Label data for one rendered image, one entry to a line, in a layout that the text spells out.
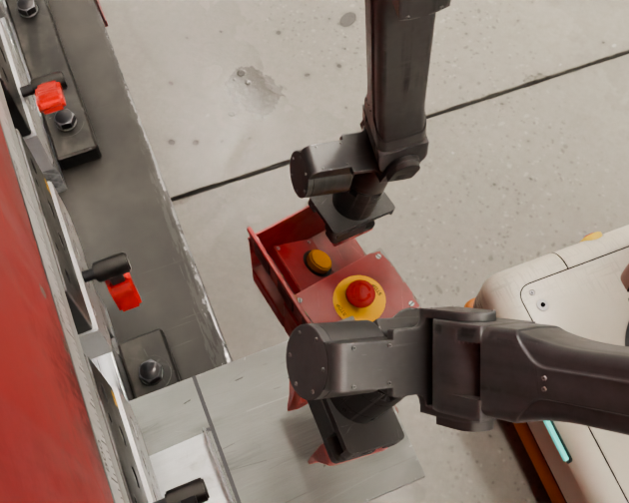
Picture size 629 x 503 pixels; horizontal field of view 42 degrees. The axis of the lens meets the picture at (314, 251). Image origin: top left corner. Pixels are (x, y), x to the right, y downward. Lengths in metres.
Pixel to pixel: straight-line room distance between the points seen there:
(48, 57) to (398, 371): 0.75
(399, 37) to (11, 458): 0.51
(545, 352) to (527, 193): 1.63
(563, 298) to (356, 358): 1.17
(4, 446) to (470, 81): 2.08
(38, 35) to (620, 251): 1.21
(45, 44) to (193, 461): 0.64
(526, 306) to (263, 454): 0.98
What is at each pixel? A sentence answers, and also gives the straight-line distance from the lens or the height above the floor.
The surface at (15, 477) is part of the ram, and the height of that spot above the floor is 1.53.
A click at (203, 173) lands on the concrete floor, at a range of 2.11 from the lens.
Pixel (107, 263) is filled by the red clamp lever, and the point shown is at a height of 1.18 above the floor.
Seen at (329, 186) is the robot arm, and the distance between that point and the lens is 0.97.
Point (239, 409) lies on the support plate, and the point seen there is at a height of 1.00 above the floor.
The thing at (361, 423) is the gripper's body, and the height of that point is 1.11.
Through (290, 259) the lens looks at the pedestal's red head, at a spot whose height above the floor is 0.74.
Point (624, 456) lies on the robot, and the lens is 1.68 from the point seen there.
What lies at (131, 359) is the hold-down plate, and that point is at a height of 0.90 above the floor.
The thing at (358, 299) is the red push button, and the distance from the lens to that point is 1.08.
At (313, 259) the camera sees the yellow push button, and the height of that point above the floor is 0.73.
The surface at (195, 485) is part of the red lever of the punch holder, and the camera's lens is 0.64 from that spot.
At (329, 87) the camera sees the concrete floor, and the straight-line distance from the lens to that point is 2.24.
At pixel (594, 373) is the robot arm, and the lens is 0.52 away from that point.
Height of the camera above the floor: 1.82
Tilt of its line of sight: 65 degrees down
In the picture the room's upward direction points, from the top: 3 degrees clockwise
